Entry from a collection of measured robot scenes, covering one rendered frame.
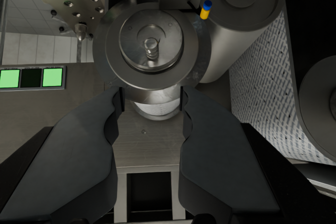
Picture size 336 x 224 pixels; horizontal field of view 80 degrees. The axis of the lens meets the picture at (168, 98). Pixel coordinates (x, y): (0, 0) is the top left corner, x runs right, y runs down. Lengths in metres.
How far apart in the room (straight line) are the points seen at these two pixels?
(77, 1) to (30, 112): 0.33
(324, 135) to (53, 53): 2.98
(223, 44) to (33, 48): 2.97
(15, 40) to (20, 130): 2.65
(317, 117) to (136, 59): 0.23
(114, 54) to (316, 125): 0.26
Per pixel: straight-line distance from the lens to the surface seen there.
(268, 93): 0.35
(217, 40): 0.31
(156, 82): 0.24
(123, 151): 0.58
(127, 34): 0.25
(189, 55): 0.25
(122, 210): 0.61
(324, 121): 0.32
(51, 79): 0.66
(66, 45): 3.09
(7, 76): 0.73
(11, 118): 0.71
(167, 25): 0.25
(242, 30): 0.29
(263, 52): 0.37
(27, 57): 3.15
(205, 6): 0.23
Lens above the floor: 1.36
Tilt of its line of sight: 11 degrees down
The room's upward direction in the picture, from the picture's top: 178 degrees clockwise
